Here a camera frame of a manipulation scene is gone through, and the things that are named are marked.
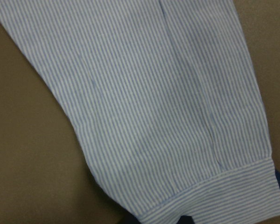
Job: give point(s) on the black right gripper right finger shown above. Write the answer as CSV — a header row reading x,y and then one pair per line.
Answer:
x,y
185,220

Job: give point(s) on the blue white striped shirt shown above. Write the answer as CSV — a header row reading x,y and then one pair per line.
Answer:
x,y
164,101

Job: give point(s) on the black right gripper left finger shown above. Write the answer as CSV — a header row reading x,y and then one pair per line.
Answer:
x,y
129,219

